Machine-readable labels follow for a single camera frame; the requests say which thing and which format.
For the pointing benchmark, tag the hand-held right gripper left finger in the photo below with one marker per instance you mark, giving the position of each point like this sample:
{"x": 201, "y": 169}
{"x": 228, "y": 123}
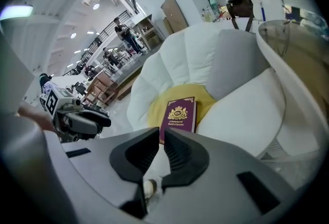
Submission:
{"x": 120, "y": 164}

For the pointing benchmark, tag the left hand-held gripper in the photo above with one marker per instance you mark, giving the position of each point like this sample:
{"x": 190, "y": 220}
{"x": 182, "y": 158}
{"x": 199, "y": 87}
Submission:
{"x": 61, "y": 104}

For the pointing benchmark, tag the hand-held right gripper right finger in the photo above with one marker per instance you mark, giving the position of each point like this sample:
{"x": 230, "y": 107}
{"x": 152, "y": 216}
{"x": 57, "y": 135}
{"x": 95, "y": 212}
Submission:
{"x": 190, "y": 162}

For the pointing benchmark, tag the dark red book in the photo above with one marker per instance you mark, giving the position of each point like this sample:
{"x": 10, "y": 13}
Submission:
{"x": 180, "y": 115}

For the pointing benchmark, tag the white shell-shaped armchair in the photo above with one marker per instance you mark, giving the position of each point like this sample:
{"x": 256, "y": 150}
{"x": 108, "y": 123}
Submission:
{"x": 185, "y": 63}

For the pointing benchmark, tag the person's left forearm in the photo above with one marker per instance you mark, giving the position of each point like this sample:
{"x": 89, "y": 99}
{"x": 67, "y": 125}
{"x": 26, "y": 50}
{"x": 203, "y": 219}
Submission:
{"x": 36, "y": 117}

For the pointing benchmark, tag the black shoulder bag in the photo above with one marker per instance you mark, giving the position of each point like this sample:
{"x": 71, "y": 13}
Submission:
{"x": 239, "y": 6}

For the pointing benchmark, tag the wooden chair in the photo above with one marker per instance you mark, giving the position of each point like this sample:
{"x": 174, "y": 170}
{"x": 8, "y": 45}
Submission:
{"x": 101, "y": 89}

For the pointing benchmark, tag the person's shoe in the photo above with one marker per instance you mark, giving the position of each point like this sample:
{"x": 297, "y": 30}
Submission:
{"x": 149, "y": 188}

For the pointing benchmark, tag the wooden platform step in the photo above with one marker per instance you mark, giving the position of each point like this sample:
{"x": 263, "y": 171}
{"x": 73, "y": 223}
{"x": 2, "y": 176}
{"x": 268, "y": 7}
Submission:
{"x": 128, "y": 81}

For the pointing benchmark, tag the yellow seat cushion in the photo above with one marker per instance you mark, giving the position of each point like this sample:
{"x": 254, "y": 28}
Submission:
{"x": 205, "y": 99}

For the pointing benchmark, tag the black metal railing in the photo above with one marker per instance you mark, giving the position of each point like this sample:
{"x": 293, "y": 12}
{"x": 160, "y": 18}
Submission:
{"x": 102, "y": 35}

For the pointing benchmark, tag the round ceiling light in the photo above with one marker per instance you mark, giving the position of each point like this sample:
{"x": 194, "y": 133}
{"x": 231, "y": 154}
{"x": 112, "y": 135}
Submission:
{"x": 95, "y": 6}
{"x": 73, "y": 35}

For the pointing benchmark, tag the person's beige shirt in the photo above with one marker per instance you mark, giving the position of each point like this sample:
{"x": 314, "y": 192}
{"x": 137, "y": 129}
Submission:
{"x": 13, "y": 76}

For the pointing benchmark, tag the light wooden table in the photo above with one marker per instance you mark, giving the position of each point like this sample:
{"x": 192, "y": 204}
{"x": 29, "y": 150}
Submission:
{"x": 146, "y": 29}

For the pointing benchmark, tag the long ceiling light tube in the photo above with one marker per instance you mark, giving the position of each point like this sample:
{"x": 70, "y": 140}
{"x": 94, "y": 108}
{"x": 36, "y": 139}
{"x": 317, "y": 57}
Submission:
{"x": 18, "y": 11}

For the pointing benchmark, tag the brown cardboard board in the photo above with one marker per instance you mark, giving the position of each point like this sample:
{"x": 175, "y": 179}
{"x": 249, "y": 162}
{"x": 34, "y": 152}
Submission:
{"x": 174, "y": 15}

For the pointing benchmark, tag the green bottle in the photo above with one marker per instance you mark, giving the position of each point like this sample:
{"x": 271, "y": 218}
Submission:
{"x": 214, "y": 6}

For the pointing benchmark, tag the white bag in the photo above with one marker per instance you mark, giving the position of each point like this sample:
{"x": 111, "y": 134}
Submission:
{"x": 268, "y": 7}

